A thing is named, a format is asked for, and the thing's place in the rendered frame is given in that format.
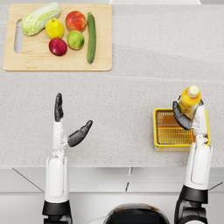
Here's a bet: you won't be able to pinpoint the lemon tea bottle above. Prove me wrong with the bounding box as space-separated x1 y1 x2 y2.
178 85 202 121

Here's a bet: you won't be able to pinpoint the yellow slatted basket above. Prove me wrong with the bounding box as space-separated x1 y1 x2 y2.
153 108 211 152

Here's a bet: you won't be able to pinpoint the yellow lemon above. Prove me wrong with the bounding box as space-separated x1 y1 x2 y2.
45 17 66 40

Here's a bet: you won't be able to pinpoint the wooden cutting board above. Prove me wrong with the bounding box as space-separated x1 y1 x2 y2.
3 3 113 73

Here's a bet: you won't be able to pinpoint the white cabinet drawer fronts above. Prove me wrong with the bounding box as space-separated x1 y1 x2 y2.
0 165 224 224

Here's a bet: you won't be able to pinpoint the green apple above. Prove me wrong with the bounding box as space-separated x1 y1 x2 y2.
66 30 86 51

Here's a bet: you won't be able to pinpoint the green cucumber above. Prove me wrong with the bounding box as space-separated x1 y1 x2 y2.
86 11 97 65

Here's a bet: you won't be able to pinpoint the red and yellow apple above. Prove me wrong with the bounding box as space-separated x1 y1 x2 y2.
65 10 88 32

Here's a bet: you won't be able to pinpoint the dark round robot body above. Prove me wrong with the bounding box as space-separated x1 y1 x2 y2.
102 203 172 224

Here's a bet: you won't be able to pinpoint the pale green napa cabbage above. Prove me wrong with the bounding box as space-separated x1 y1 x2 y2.
20 1 62 37

